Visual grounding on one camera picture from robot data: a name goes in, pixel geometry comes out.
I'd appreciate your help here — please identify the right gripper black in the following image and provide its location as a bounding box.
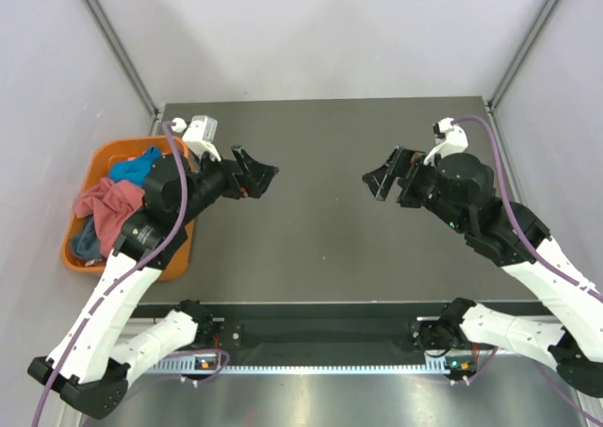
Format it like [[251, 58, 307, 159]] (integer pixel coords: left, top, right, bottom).
[[361, 146, 467, 234]]

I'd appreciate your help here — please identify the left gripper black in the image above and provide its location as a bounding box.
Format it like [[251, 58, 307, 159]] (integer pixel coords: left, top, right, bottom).
[[176, 143, 278, 224]]

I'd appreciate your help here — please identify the pink t shirt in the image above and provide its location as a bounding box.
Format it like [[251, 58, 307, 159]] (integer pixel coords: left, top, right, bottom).
[[73, 177, 144, 257]]

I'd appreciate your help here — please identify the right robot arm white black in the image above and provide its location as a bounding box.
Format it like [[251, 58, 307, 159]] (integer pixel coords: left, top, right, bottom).
[[362, 147, 602, 398]]

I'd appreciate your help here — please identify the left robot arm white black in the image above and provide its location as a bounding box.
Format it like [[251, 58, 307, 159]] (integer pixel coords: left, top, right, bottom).
[[27, 146, 279, 419]]

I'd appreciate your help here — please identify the orange plastic bin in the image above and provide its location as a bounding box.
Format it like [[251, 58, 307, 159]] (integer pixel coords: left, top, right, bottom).
[[61, 136, 195, 282]]

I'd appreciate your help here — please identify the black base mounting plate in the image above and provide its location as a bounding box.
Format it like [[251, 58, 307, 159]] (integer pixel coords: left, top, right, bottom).
[[159, 314, 496, 367]]

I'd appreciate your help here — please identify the grey blue t shirt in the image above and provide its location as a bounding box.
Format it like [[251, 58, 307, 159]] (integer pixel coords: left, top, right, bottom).
[[70, 216, 103, 261]]

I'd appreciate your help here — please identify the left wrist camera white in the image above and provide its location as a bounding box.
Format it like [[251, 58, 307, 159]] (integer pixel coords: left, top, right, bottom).
[[171, 115, 221, 162]]

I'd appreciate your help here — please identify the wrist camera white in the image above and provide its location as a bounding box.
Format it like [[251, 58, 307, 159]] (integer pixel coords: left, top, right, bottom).
[[171, 115, 221, 162], [423, 118, 468, 167]]

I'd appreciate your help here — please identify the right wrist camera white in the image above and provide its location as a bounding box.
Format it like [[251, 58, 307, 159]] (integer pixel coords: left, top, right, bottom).
[[423, 118, 468, 167]]

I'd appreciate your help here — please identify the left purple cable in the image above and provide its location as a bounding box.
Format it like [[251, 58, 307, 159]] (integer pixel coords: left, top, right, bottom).
[[30, 120, 232, 427]]

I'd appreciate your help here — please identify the left aluminium frame post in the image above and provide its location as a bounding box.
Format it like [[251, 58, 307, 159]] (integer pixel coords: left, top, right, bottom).
[[81, 0, 161, 136]]

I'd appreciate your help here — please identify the aluminium frame post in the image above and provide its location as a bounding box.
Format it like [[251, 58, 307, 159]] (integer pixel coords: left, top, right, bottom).
[[81, 0, 161, 136], [485, 0, 562, 115]]

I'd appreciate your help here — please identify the slotted cable duct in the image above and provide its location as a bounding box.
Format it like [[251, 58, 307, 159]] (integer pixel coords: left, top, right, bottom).
[[146, 353, 471, 376]]

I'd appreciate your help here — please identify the right aluminium frame post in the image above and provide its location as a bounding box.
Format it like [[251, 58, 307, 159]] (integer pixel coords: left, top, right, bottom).
[[485, 0, 562, 115]]

